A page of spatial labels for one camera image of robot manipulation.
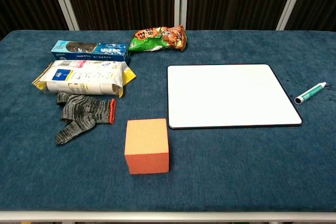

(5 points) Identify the blue cookie box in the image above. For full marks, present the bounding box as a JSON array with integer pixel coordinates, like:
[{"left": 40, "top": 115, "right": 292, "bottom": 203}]
[{"left": 50, "top": 40, "right": 130, "bottom": 64}]

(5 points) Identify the white dry-erase board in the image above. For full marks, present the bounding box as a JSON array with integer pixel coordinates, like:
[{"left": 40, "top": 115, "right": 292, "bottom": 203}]
[{"left": 166, "top": 63, "right": 303, "bottom": 130}]

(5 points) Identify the white yellow snack package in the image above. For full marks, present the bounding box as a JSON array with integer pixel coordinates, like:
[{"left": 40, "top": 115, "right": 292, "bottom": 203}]
[{"left": 31, "top": 60, "right": 137, "bottom": 99}]

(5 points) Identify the green orange snack bag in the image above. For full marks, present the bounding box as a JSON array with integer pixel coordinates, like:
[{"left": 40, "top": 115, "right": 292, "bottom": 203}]
[{"left": 128, "top": 24, "right": 188, "bottom": 56}]

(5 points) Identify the grey striped knit glove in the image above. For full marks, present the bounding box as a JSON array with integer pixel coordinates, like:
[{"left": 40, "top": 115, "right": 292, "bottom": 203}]
[{"left": 54, "top": 91, "right": 117, "bottom": 145}]

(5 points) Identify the orange sticky note pad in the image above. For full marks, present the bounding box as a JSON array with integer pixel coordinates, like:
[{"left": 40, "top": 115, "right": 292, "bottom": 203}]
[{"left": 124, "top": 118, "right": 170, "bottom": 175}]

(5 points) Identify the green white marker pen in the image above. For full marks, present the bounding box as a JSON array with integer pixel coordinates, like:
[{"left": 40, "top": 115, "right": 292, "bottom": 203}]
[{"left": 294, "top": 81, "right": 328, "bottom": 104}]

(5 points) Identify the white partition post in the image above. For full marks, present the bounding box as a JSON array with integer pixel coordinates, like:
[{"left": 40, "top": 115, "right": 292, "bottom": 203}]
[
  {"left": 174, "top": 0, "right": 189, "bottom": 31},
  {"left": 47, "top": 0, "right": 80, "bottom": 31},
  {"left": 276, "top": 0, "right": 309, "bottom": 31}
]

